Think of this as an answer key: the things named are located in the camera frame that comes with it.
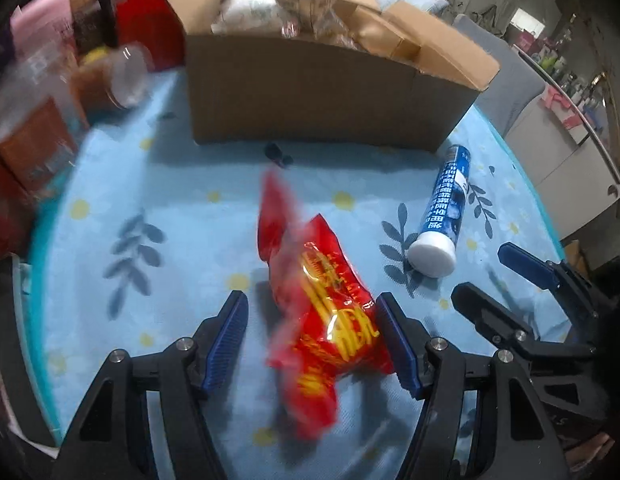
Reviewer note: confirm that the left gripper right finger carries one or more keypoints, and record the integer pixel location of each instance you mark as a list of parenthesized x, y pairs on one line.
[(480, 417)]

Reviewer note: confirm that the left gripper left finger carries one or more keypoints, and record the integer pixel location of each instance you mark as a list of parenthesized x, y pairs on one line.
[(109, 436)]

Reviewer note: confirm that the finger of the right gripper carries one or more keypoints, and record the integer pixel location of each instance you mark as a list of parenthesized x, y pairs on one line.
[(500, 326), (575, 294)]

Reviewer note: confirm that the blue tablet tube white cap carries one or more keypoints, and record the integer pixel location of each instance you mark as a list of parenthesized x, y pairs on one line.
[(433, 253)]

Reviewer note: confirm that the red yellow-print snack bag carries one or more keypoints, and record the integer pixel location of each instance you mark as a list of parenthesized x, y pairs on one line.
[(328, 327)]

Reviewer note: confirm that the white line-drawn snack bag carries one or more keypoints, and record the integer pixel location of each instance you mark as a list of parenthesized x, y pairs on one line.
[(254, 17)]

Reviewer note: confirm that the blue floral tablecloth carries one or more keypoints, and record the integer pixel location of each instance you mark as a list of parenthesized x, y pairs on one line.
[(153, 231)]

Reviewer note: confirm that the grey padded chair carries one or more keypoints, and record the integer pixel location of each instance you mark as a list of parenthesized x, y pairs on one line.
[(513, 88)]

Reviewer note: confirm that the clear jar orange label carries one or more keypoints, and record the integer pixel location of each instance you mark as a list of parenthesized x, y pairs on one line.
[(42, 121)]

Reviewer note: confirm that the tipped clear brown jar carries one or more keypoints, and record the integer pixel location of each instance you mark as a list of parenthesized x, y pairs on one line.
[(117, 80)]

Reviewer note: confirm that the large open cardboard box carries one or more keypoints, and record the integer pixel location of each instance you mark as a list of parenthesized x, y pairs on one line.
[(406, 83)]

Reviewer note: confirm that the red plastic container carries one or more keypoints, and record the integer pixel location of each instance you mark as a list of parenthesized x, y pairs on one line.
[(153, 24)]

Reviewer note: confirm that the black printed snack bag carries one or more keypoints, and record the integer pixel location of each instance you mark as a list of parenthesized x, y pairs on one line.
[(91, 25)]

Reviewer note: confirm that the pink lidded bottle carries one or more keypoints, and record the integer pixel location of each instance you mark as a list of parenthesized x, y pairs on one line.
[(40, 22)]

